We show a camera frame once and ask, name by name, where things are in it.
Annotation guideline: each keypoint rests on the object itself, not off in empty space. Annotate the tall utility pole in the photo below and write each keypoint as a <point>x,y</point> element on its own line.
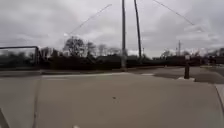
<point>123,33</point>

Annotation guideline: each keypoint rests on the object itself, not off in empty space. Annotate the row of bare trees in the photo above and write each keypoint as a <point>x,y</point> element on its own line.
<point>75,53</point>

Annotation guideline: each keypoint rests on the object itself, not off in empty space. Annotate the grey concrete pavement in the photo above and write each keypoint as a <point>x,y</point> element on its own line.
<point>116,103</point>

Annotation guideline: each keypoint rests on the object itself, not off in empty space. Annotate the leaning utility pole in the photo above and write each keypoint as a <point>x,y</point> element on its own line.
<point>137,26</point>

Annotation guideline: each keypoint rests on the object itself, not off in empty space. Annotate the robot's own part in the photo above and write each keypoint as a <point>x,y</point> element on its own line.
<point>76,126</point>

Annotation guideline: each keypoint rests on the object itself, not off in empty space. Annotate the grey asphalt road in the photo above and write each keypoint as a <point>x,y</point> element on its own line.
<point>203,74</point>

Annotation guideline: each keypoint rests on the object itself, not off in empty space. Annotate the pale concrete kerb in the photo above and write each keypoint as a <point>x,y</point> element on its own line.
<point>220,93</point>

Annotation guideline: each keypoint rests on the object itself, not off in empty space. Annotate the short dark sign post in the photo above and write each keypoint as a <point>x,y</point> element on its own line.
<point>187,70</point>

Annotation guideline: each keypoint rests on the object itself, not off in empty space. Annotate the dark metal frame fence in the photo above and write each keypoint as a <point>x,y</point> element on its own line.
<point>36,55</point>

